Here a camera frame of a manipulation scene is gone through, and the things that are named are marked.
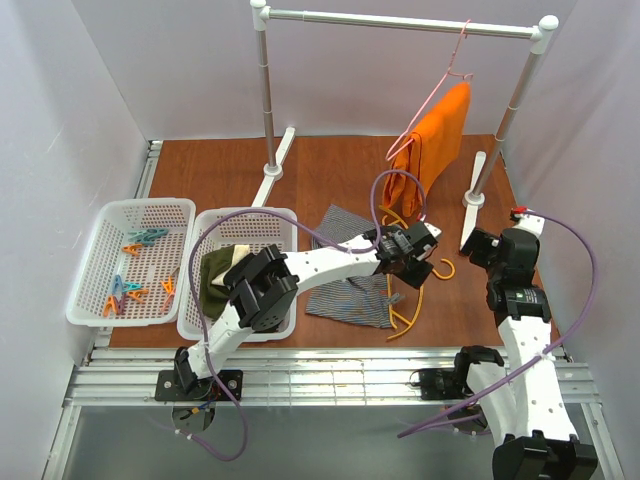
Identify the white clothespin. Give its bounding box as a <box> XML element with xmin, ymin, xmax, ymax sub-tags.
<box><xmin>386</xmin><ymin>293</ymin><xmax>404</xmax><ymax>306</ymax></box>

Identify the yellow plastic hanger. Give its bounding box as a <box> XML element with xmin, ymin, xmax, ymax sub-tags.
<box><xmin>378</xmin><ymin>205</ymin><xmax>456</xmax><ymax>342</ymax></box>

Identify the grey striped underwear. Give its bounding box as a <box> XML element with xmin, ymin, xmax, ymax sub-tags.
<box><xmin>306</xmin><ymin>205</ymin><xmax>391</xmax><ymax>329</ymax></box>

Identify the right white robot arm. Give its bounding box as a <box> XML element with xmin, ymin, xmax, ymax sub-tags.
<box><xmin>454</xmin><ymin>212</ymin><xmax>598</xmax><ymax>479</ymax></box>

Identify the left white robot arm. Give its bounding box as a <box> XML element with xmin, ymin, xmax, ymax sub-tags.
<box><xmin>173</xmin><ymin>221</ymin><xmax>441</xmax><ymax>399</ymax></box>

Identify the orange towel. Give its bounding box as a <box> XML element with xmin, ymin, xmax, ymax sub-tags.
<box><xmin>382</xmin><ymin>82</ymin><xmax>472</xmax><ymax>217</ymax></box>

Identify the cream garment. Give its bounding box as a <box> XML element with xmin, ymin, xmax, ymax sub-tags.
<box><xmin>210</xmin><ymin>244</ymin><xmax>251</xmax><ymax>286</ymax></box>

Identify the black garment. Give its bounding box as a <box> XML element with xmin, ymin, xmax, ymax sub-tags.
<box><xmin>223</xmin><ymin>263</ymin><xmax>244</xmax><ymax>290</ymax></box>

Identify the olive green garment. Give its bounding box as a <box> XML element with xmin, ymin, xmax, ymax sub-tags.
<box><xmin>199</xmin><ymin>246</ymin><xmax>233</xmax><ymax>320</ymax></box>

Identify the white laundry basket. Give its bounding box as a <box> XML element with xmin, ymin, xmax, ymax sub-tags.
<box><xmin>177</xmin><ymin>207</ymin><xmax>298</xmax><ymax>341</ymax></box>

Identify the silver clothes rack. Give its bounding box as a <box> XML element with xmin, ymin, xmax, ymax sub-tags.
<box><xmin>250</xmin><ymin>1</ymin><xmax>560</xmax><ymax>244</ymax></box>

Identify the orange clothespin middle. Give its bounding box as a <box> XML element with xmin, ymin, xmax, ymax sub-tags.
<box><xmin>162</xmin><ymin>277</ymin><xmax>175</xmax><ymax>296</ymax></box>

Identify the orange clothespin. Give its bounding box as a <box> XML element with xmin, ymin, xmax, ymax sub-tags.
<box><xmin>102</xmin><ymin>295</ymin><xmax>123</xmax><ymax>317</ymax></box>
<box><xmin>122</xmin><ymin>243</ymin><xmax>144</xmax><ymax>257</ymax></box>
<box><xmin>162</xmin><ymin>277</ymin><xmax>175</xmax><ymax>296</ymax></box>

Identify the teal clothespin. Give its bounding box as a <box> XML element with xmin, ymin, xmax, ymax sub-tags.
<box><xmin>128</xmin><ymin>228</ymin><xmax>168</xmax><ymax>246</ymax></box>

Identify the white clothespin basket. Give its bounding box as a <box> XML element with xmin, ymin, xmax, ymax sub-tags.
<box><xmin>66</xmin><ymin>197</ymin><xmax>195</xmax><ymax>327</ymax></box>

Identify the blue clothespin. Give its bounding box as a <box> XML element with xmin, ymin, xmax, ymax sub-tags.
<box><xmin>111</xmin><ymin>275</ymin><xmax>142</xmax><ymax>296</ymax></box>

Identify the orange clothespin front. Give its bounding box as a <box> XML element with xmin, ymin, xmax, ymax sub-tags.
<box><xmin>102</xmin><ymin>295</ymin><xmax>123</xmax><ymax>317</ymax></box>

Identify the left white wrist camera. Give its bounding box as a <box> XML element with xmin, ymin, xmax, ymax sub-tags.
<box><xmin>426</xmin><ymin>224</ymin><xmax>442</xmax><ymax>246</ymax></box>

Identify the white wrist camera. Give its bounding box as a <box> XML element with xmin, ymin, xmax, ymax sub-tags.
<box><xmin>426</xmin><ymin>224</ymin><xmax>442</xmax><ymax>246</ymax></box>
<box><xmin>510</xmin><ymin>206</ymin><xmax>545</xmax><ymax>238</ymax></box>

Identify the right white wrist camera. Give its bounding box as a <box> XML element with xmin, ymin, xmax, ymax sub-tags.
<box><xmin>510</xmin><ymin>206</ymin><xmax>545</xmax><ymax>238</ymax></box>

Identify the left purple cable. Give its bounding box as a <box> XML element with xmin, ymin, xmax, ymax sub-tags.
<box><xmin>187</xmin><ymin>169</ymin><xmax>426</xmax><ymax>461</ymax></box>

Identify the purple cable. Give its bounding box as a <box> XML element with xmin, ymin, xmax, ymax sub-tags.
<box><xmin>397</xmin><ymin>212</ymin><xmax>599</xmax><ymax>439</ymax></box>
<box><xmin>187</xmin><ymin>169</ymin><xmax>426</xmax><ymax>461</ymax></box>

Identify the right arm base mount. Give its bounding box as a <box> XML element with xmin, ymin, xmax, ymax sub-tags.
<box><xmin>409</xmin><ymin>368</ymin><xmax>464</xmax><ymax>401</ymax></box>

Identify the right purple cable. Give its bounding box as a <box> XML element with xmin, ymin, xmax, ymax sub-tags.
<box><xmin>397</xmin><ymin>212</ymin><xmax>599</xmax><ymax>439</ymax></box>

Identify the pink wire hanger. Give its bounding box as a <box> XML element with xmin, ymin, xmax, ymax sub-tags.
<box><xmin>385</xmin><ymin>19</ymin><xmax>474</xmax><ymax>162</ymax></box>

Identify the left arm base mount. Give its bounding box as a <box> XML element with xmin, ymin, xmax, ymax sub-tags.
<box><xmin>154</xmin><ymin>370</ymin><xmax>243</xmax><ymax>402</ymax></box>

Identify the aluminium rail frame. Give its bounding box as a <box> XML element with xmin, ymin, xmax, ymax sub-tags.
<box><xmin>41</xmin><ymin>139</ymin><xmax>626</xmax><ymax>480</ymax></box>

